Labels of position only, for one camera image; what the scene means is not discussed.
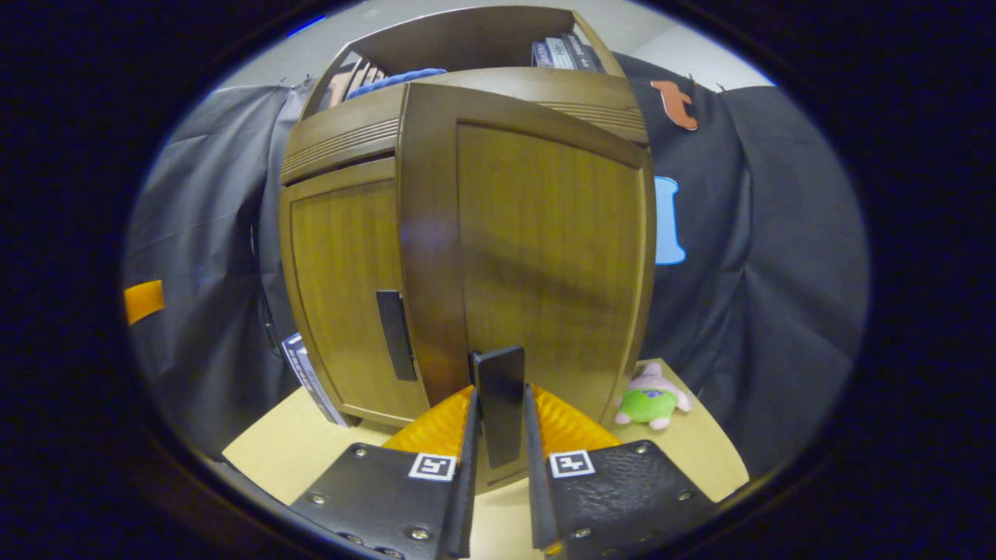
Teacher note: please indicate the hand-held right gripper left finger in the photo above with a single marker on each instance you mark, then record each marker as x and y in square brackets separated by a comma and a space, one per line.
[467, 482]

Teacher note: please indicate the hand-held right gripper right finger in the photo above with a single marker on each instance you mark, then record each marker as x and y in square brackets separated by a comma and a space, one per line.
[537, 490]

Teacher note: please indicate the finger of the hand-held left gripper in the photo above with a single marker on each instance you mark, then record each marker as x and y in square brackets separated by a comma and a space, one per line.
[144, 302]

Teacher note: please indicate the wooden shoe cabinet door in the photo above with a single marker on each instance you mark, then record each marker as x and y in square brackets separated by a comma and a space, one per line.
[545, 249]
[334, 272]

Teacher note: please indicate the wooden double-door shoe cabinet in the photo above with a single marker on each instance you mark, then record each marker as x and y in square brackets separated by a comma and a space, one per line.
[342, 136]

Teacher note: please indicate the wooden cabinet drawer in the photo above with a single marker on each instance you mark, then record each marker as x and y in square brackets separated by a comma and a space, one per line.
[342, 136]

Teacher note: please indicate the pink and green plush toy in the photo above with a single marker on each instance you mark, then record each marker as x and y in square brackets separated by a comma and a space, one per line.
[650, 403]

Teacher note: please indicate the white and blue box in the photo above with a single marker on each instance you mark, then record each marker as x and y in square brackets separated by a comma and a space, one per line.
[307, 373]

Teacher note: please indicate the folded blue towel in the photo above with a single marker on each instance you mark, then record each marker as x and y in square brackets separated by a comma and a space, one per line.
[389, 80]

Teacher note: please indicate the blue book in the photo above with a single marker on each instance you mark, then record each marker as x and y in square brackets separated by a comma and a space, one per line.
[542, 54]

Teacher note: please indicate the light grey book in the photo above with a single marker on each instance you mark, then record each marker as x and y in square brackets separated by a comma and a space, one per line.
[560, 53]

